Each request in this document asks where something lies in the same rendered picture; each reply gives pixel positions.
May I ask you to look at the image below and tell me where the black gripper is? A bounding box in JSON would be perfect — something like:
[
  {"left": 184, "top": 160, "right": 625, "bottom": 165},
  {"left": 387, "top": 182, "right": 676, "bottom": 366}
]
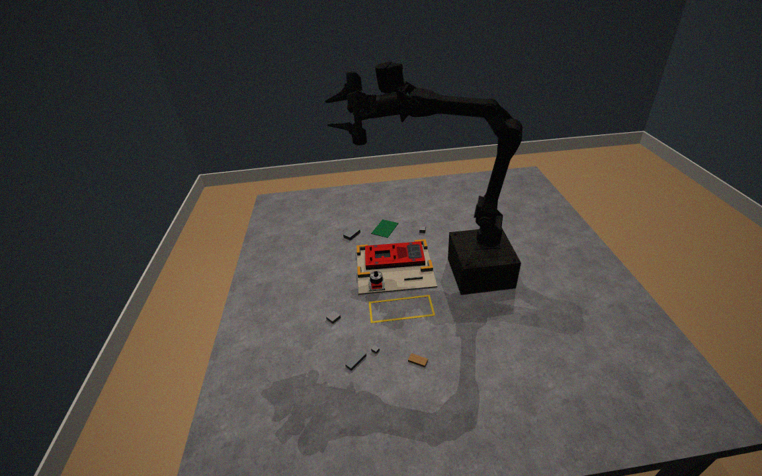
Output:
[{"left": 325, "top": 71, "right": 383, "bottom": 145}]

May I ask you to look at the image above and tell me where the brown rectangular block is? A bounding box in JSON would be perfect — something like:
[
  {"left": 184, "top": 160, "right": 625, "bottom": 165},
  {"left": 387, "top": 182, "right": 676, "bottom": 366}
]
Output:
[{"left": 408, "top": 353, "right": 429, "bottom": 368}]

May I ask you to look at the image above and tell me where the grey rectangular bar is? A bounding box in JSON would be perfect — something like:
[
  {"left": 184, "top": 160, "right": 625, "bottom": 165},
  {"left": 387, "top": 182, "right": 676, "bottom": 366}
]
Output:
[{"left": 345, "top": 350, "right": 366, "bottom": 371}]

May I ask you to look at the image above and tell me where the green flat rectangular patch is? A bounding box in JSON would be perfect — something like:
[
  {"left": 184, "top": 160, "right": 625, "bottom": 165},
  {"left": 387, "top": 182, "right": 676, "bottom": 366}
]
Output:
[{"left": 371, "top": 219, "right": 398, "bottom": 238}]

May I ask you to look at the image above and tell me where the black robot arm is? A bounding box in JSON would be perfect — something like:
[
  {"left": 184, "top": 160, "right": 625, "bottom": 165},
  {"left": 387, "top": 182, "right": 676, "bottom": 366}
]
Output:
[{"left": 347, "top": 62, "right": 523, "bottom": 249}]

